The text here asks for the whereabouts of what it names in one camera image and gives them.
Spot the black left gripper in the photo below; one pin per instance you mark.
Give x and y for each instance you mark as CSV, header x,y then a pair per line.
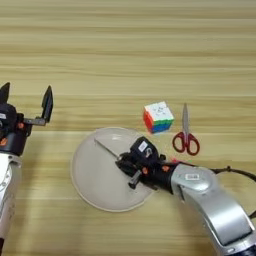
x,y
11,143

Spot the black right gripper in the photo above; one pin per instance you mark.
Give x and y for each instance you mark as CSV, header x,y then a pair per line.
x,y
156,173

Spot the multicolour puzzle cube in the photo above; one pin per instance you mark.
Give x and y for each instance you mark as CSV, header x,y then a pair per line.
x,y
158,115

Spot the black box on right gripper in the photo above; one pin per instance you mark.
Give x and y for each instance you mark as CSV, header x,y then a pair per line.
x,y
143,150

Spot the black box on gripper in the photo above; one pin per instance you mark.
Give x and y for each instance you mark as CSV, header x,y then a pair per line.
x,y
143,150
7,116

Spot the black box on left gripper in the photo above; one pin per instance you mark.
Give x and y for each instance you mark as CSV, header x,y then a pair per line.
x,y
7,116

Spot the round beige plate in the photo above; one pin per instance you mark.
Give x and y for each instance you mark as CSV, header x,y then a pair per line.
x,y
96,180

